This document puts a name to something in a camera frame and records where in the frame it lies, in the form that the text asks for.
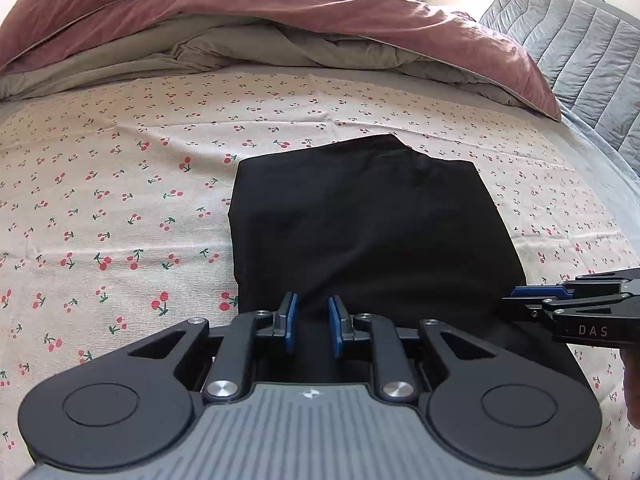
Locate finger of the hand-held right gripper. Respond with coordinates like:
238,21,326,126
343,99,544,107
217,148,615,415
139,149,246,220
500,291,640,325
511,267,640,298

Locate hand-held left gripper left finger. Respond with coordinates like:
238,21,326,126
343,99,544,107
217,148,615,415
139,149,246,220
120,291,300,402

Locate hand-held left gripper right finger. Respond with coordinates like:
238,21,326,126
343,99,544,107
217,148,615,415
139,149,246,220
326,294,507,403

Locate black pants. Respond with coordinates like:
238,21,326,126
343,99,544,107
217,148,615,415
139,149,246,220
227,132,588,397

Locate person's right hand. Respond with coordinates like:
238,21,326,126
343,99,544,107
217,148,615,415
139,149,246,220
621,349,640,429

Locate blue grey bed cover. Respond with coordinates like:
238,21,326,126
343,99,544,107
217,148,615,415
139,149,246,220
560,107,640,262

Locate cherry print bed sheet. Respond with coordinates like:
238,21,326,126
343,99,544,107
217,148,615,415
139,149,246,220
0,70,640,467

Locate grey quilted pillow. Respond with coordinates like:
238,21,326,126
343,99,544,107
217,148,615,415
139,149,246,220
477,0,640,182

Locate grey beige blanket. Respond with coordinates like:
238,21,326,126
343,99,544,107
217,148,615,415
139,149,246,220
0,12,526,109

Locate pink duvet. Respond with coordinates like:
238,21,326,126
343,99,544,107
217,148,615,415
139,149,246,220
0,0,563,122

